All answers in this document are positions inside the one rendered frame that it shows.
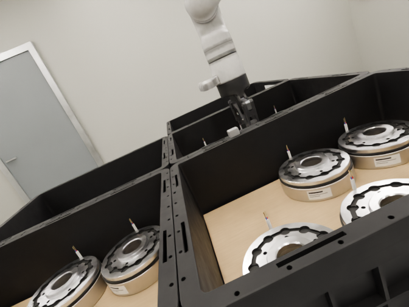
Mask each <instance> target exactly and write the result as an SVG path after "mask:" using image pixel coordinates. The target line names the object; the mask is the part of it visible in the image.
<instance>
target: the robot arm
mask: <svg viewBox="0 0 409 307"><path fill-rule="evenodd" d="M220 1H221V0H184V6H185V8H186V11H187V13H188V14H189V16H190V18H191V20H192V22H193V24H194V26H195V28H196V31H197V33H198V36H199V37H200V40H201V46H202V48H203V52H204V54H205V56H206V59H207V61H208V64H209V67H210V70H211V74H212V78H210V79H208V80H205V81H203V82H200V83H199V84H198V87H199V89H200V91H208V90H210V89H211V88H213V87H215V86H216V87H217V89H218V92H219V94H220V97H221V98H227V97H230V100H229V101H228V103H229V106H230V107H231V110H232V112H233V114H234V117H235V119H236V121H238V123H239V124H240V125H241V128H242V129H244V128H247V127H249V126H251V125H253V124H255V123H257V122H259V118H258V115H257V112H256V108H255V106H254V101H253V100H252V99H249V97H247V96H246V94H245V93H244V91H245V89H247V88H249V87H250V83H249V80H248V78H247V75H246V72H245V69H244V67H243V64H242V61H241V59H240V57H239V55H238V53H237V52H236V47H235V45H234V42H233V40H232V37H231V35H230V33H229V31H228V29H227V28H226V26H225V22H224V20H223V17H222V14H221V11H220V7H219V5H218V4H219V2H220ZM250 117H251V118H252V120H251V121H250Z"/></svg>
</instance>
